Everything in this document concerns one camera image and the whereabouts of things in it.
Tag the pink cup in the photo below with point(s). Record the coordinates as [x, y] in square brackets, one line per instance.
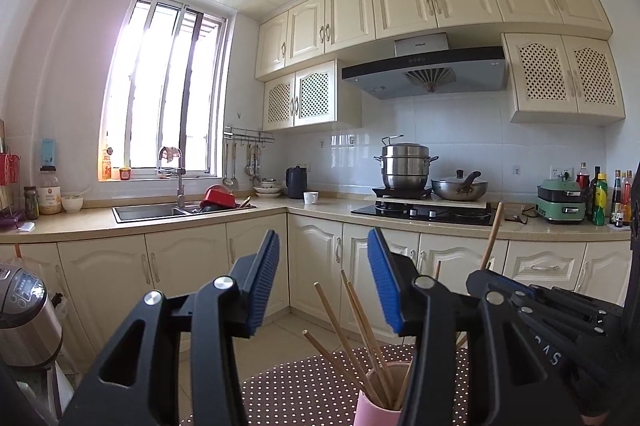
[370, 411]

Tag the small orange jar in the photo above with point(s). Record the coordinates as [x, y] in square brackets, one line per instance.
[125, 174]

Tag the black glass gas stove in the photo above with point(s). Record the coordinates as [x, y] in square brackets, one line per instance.
[425, 215]

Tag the green bottle with yellow cap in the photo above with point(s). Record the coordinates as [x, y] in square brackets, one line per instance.
[599, 206]

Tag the small dark jar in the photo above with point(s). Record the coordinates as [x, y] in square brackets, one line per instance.
[31, 206]

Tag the brown polka dot tablecloth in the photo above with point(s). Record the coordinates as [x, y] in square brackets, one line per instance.
[300, 386]

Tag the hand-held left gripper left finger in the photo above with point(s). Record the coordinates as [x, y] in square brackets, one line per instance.
[265, 281]

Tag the hanging steel ladle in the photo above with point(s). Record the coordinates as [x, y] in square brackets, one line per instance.
[229, 180]

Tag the light wooden chopstick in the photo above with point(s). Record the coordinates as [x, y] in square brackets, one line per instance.
[492, 233]

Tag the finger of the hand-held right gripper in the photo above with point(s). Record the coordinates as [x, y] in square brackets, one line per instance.
[540, 311]
[590, 313]

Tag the dark sauce bottle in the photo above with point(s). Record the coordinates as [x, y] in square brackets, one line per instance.
[616, 198]

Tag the steel faucet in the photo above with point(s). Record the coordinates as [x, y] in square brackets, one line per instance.
[180, 191]

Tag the white cart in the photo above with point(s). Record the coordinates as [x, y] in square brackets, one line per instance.
[64, 381]

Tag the white paper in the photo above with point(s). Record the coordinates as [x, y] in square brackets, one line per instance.
[26, 227]

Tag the black electric kettle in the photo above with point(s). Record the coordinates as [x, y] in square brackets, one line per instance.
[296, 183]

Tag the grey range hood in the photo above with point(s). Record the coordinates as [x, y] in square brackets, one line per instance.
[425, 70]

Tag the cream cabinet drawer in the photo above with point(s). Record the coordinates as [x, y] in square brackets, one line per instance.
[545, 256]

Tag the large cream lattice cabinet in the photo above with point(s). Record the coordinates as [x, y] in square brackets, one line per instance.
[565, 75]

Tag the light blue box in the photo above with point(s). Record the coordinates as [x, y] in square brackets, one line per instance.
[48, 151]

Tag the steel steamer pot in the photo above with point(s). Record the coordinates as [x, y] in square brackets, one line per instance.
[405, 168]

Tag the dark oil bottle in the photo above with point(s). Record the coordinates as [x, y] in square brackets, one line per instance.
[595, 173]

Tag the hanging steel spoons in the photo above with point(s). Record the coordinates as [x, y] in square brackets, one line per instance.
[250, 168]

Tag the small brown rag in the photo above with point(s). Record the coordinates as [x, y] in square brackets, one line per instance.
[173, 153]

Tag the white mug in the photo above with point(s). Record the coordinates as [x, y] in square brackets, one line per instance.
[310, 198]

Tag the orange bottle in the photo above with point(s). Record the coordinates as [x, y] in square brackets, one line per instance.
[106, 168]

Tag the small cream lattice cabinet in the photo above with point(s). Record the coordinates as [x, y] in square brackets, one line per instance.
[312, 95]

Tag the silver rice cooker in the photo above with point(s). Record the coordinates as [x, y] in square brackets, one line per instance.
[25, 321]

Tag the steel utensil rail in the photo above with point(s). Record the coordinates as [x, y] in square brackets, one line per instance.
[247, 135]

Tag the large grain jar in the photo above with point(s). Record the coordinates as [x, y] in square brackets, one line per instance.
[50, 198]

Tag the white wall socket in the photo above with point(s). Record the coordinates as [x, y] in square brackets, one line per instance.
[560, 169]

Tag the bunch of wooden chopsticks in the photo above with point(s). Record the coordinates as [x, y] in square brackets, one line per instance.
[365, 333]

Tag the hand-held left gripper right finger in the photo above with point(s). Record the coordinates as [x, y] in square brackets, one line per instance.
[385, 281]

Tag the steel sink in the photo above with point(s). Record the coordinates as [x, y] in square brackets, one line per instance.
[145, 212]

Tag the white bowl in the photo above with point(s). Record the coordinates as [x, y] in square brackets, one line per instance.
[72, 204]

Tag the cream base cabinets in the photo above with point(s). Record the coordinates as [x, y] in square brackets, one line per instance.
[175, 266]

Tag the white plates and bowls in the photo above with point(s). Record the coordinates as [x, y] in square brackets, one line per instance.
[267, 191]

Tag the red pot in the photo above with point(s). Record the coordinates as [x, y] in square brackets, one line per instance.
[220, 197]

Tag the steel wok with lid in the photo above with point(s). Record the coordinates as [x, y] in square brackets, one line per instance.
[460, 190]

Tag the green electric cooker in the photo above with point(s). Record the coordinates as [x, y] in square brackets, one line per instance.
[560, 206]

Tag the kitchen window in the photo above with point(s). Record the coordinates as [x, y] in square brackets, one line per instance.
[150, 80]

